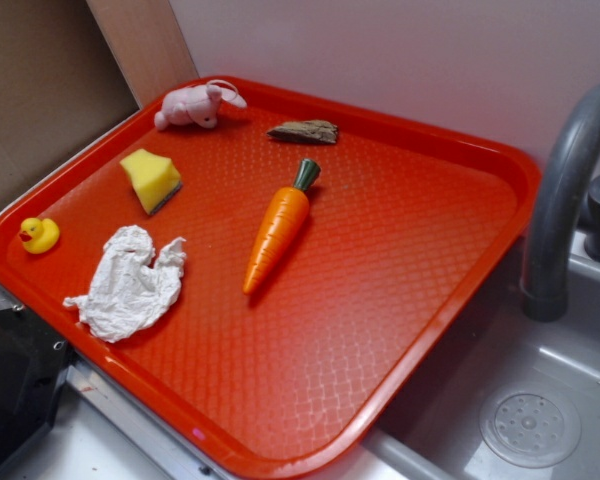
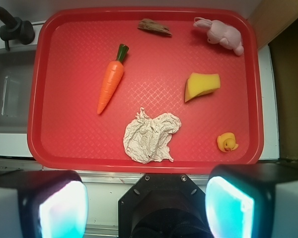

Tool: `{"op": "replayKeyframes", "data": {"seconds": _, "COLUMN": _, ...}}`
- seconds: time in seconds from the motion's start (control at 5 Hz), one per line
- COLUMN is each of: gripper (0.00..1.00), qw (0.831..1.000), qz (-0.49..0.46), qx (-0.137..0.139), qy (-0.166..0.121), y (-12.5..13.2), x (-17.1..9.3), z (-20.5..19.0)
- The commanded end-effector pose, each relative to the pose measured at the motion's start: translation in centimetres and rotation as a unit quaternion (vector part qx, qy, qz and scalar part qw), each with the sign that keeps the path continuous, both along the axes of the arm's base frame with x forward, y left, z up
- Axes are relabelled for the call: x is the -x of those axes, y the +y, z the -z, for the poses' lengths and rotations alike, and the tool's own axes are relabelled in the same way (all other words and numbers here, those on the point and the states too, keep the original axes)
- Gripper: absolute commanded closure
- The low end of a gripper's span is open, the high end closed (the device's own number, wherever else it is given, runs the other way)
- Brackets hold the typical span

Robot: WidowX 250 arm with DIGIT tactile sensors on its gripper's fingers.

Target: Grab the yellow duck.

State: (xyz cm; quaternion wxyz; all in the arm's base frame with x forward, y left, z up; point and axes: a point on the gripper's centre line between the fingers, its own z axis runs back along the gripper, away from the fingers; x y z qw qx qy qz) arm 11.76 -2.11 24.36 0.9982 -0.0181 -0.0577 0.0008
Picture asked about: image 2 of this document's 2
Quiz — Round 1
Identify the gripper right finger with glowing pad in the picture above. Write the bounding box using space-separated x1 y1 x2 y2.
205 164 298 238

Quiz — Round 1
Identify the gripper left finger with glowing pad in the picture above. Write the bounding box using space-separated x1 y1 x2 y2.
0 170 88 238

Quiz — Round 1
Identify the yellow rubber duck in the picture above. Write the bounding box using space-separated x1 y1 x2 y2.
217 132 239 153

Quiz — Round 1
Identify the crumpled white paper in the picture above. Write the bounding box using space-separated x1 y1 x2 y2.
123 107 182 164

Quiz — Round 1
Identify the grey sink basin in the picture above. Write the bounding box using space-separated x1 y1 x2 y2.
0 45 36 134

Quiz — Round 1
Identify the yellow sponge wedge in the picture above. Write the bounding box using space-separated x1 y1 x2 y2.
184 72 221 103

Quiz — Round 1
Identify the orange toy carrot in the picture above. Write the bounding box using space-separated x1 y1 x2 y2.
97 44 129 115

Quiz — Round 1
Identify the red plastic tray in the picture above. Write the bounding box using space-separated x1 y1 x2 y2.
27 7 264 174

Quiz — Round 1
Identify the pink plush bunny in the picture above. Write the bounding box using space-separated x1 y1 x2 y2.
193 17 244 56

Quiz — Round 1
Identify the black faucet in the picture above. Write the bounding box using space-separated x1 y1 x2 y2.
0 6 35 51

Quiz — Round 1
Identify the brown wood piece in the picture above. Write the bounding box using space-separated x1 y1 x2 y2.
138 18 172 37

